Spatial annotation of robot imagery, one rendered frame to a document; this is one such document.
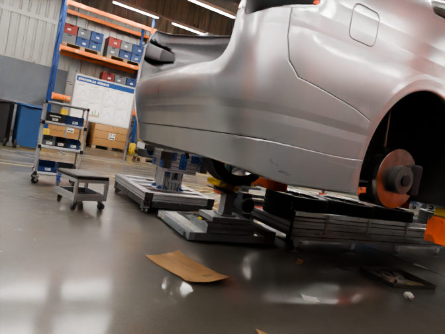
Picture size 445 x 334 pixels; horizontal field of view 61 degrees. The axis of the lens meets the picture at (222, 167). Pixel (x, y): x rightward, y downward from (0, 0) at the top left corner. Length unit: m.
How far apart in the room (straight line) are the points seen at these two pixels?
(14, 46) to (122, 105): 5.37
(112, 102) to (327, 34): 8.28
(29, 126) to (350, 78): 8.06
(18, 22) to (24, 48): 0.79
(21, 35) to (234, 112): 12.79
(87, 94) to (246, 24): 8.07
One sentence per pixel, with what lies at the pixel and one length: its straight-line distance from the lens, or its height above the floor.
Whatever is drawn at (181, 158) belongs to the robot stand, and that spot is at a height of 0.64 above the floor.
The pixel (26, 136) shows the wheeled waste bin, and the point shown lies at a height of 0.28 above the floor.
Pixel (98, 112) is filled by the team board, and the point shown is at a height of 1.10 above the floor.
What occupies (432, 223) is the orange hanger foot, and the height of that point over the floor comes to 0.63.
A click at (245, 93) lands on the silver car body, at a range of 1.55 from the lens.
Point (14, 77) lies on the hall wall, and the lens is 13.97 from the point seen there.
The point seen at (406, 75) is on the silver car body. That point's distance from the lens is 2.02.
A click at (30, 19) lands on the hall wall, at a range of 14.22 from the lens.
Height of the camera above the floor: 0.84
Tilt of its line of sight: 3 degrees down
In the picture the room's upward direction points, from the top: 11 degrees clockwise
